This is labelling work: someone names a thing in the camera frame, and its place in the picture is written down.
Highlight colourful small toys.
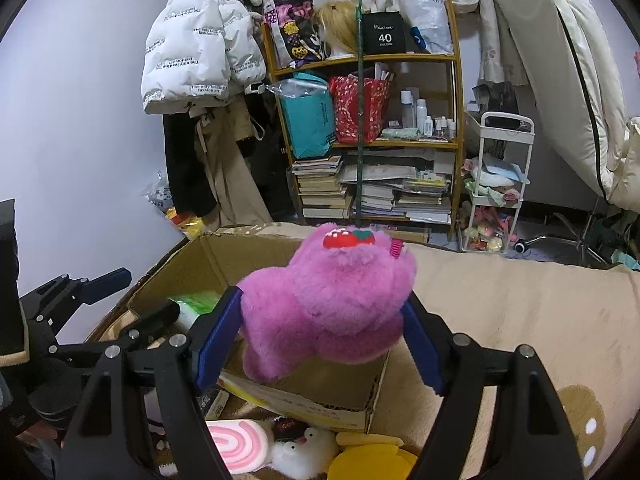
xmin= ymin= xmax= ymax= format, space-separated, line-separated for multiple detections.
xmin=462 ymin=207 xmax=518 ymax=253

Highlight printed tote bag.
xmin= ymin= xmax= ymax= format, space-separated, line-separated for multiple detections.
xmin=263 ymin=0 xmax=331 ymax=68

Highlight cream mattress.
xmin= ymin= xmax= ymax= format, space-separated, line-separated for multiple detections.
xmin=492 ymin=0 xmax=640 ymax=206

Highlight row of cosmetic bottles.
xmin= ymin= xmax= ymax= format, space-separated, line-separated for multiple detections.
xmin=400 ymin=87 xmax=458 ymax=141

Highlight dark brown pouch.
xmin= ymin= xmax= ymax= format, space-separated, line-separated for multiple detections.
xmin=272 ymin=415 xmax=307 ymax=442

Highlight white puffer jacket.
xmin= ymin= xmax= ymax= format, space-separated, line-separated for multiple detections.
xmin=141 ymin=0 xmax=267 ymax=116

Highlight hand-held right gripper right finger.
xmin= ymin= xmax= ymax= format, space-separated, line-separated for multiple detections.
xmin=400 ymin=300 xmax=586 ymax=480

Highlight beige trousers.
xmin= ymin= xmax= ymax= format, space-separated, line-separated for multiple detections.
xmin=192 ymin=95 xmax=273 ymax=233

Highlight dark bag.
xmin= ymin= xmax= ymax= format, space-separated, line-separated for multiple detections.
xmin=472 ymin=82 xmax=518 ymax=111

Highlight yellow plush doll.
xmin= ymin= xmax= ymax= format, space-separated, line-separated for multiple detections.
xmin=325 ymin=430 xmax=421 ymax=480

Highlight pile of books and papers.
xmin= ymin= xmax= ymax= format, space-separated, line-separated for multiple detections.
xmin=340 ymin=149 xmax=456 ymax=225

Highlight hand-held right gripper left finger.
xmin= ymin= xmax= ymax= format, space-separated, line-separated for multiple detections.
xmin=60 ymin=286 xmax=246 ymax=480

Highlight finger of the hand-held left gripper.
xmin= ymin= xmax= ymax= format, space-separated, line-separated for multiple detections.
xmin=30 ymin=304 xmax=182 ymax=376
xmin=19 ymin=268 xmax=133 ymax=331

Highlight teal bag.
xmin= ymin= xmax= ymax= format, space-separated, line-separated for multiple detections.
xmin=265 ymin=72 xmax=335 ymax=160

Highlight pink swirl plush toy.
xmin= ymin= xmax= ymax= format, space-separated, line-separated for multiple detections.
xmin=205 ymin=417 xmax=273 ymax=476

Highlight green and white plush toy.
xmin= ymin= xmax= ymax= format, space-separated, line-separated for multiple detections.
xmin=167 ymin=290 xmax=223 ymax=333

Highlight pastel folded cloths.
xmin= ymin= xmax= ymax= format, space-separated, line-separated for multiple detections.
xmin=462 ymin=155 xmax=530 ymax=206

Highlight beige patterned blanket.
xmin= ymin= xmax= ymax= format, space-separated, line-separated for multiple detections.
xmin=90 ymin=247 xmax=640 ymax=480

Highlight purple plush toy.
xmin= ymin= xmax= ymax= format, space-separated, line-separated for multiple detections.
xmin=236 ymin=221 xmax=418 ymax=383

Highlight black hanging garment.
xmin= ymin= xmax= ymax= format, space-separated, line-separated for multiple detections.
xmin=162 ymin=110 xmax=218 ymax=216

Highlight black hanging bag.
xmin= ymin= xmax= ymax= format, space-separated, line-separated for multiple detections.
xmin=245 ymin=92 xmax=296 ymax=211

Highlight cardboard box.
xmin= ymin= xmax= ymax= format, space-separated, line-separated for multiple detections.
xmin=126 ymin=232 xmax=391 ymax=433

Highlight white trolley cart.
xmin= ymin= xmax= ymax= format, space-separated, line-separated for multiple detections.
xmin=460 ymin=111 xmax=536 ymax=253

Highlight blonde wig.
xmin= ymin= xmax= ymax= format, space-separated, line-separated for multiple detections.
xmin=312 ymin=1 xmax=363 ymax=61

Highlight stack of books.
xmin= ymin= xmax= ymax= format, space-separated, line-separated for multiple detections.
xmin=291 ymin=155 xmax=356 ymax=220

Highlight wooden shelf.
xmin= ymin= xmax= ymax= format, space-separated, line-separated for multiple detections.
xmin=260 ymin=0 xmax=463 ymax=241

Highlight clear bag with yellow contents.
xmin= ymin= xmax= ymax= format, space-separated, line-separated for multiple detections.
xmin=165 ymin=207 xmax=208 ymax=241

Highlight green pole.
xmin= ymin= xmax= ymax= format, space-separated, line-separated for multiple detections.
xmin=354 ymin=0 xmax=366 ymax=223

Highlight red gift bag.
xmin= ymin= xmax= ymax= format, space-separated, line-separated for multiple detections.
xmin=329 ymin=75 xmax=392 ymax=145

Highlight white printed plastic bag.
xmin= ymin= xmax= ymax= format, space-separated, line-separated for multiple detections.
xmin=145 ymin=172 xmax=175 ymax=211

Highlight chair base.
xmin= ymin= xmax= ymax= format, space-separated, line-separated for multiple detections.
xmin=515 ymin=212 xmax=616 ymax=266

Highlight black box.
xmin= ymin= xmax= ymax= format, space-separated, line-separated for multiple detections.
xmin=361 ymin=11 xmax=406 ymax=55

